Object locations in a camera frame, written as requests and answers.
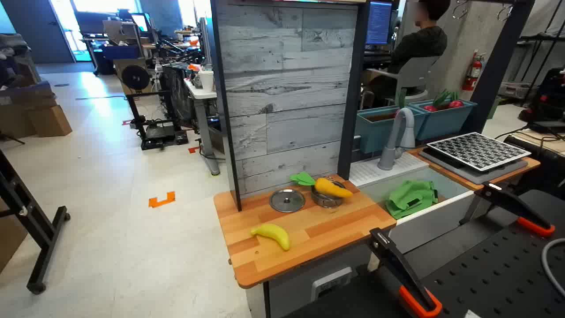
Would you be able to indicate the orange carrot plushie green leaves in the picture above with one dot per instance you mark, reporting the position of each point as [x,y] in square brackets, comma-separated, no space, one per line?
[330,188]

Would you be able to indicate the round steel pot lid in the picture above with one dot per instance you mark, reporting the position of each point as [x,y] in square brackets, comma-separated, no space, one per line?
[286,200]

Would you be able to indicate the grey wood backdrop panel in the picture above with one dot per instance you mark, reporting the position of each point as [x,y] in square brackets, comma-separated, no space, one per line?
[283,89]

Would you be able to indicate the yellow toy banana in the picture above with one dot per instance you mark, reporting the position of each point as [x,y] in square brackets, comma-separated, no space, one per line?
[274,234]

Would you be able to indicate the blue plastic bin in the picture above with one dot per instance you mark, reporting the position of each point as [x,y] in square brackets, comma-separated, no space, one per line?
[371,130]
[442,121]

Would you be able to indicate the white desk with grey legs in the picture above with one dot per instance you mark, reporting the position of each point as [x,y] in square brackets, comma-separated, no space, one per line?
[203,94]

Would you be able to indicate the grey curved faucet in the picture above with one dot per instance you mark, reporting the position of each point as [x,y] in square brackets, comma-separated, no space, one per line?
[406,126]

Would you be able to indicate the green crumpled cloth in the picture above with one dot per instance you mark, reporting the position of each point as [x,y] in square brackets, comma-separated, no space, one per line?
[412,197]

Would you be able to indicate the orange floor tape marker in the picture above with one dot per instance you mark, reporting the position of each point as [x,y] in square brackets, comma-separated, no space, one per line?
[154,204]

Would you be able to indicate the black equipment cart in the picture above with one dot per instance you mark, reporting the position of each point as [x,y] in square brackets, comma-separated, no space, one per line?
[147,89]

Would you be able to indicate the grey office chair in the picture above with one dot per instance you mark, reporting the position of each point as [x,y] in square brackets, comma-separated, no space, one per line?
[415,73]

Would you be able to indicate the computer monitor with blue screen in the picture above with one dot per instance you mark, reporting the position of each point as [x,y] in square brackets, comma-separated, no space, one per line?
[380,24]

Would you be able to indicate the grey sink basin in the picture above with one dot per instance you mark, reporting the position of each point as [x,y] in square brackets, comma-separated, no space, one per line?
[442,215]

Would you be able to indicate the green toy vegetable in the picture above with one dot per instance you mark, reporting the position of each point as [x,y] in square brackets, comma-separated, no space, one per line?
[443,100]

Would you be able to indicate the seated person in dark clothes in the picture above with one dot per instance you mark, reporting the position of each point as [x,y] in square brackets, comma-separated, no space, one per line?
[417,45]

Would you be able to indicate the dark grey flat tray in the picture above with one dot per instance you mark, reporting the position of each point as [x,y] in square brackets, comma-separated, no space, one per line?
[470,176]

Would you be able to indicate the red fire extinguisher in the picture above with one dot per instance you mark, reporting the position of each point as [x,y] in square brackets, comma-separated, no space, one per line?
[472,73]

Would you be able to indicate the brown cardboard box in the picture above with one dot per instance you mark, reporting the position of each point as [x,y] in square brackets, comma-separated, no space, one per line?
[46,121]

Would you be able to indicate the black metal floor stand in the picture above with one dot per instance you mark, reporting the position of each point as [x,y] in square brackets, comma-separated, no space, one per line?
[35,222]

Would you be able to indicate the black machine with red parts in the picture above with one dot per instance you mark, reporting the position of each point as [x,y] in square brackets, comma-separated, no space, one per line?
[549,100]

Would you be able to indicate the black metal frame post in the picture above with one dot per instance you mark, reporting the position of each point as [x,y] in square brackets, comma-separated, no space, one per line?
[500,59]

